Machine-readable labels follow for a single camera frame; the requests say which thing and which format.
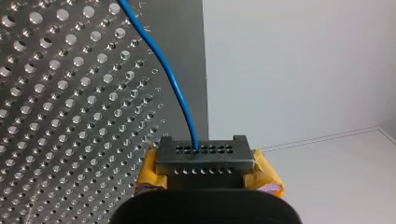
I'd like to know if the blue cable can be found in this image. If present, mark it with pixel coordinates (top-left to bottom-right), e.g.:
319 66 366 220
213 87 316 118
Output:
117 0 257 191

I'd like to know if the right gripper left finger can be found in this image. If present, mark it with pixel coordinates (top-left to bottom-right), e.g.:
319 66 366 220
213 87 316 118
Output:
134 145 170 196

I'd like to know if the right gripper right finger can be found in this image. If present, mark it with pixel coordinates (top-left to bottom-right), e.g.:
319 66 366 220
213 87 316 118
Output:
242 148 286 199

